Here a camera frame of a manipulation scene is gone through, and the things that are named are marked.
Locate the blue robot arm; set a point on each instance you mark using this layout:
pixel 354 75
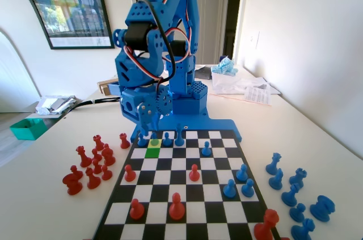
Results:
pixel 141 13

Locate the blue chess king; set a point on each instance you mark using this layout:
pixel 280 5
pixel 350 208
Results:
pixel 178 138

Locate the red chess rook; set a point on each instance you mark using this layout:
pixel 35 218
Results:
pixel 124 142
pixel 98 143

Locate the red chess pawn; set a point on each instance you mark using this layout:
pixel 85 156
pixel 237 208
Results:
pixel 136 211
pixel 194 174
pixel 96 156
pixel 97 167
pixel 129 175

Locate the red chess piece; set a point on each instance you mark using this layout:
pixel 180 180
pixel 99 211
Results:
pixel 73 184
pixel 106 174

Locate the red chess queen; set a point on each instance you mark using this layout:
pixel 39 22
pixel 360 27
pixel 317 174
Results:
pixel 83 158

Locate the blue chess knight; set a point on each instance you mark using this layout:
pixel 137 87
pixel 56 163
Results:
pixel 276 181

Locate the blue chess bishop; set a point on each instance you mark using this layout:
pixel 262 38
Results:
pixel 290 197

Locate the blue plastic chess rook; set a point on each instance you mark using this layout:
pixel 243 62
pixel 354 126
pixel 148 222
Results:
pixel 322 208

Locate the brown cardboard box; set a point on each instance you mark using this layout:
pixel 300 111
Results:
pixel 105 86

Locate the blue white cloth pack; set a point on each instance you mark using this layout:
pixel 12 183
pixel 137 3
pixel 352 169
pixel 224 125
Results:
pixel 225 67

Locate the black white chessboard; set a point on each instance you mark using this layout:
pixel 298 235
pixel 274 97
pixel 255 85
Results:
pixel 181 189

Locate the red pawn front centre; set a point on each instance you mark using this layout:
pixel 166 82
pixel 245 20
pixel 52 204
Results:
pixel 176 208

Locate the crumpled silver plastic wrap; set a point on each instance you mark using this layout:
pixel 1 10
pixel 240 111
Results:
pixel 54 104

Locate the printed paper sheet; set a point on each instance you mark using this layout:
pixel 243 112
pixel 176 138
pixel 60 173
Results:
pixel 258 95

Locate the clear plastic bag with papers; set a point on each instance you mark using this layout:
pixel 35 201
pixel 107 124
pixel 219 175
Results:
pixel 261 82

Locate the green plastic bin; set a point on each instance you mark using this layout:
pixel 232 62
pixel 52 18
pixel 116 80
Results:
pixel 24 133

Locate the dark framed poster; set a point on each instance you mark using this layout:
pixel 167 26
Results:
pixel 73 1

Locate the blue camera housing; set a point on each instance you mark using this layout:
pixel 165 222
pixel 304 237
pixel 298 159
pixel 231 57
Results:
pixel 130 112

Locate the blue arm base plate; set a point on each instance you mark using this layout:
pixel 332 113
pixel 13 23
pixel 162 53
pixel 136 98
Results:
pixel 215 125

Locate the white wall switch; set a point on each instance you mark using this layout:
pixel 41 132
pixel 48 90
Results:
pixel 255 40

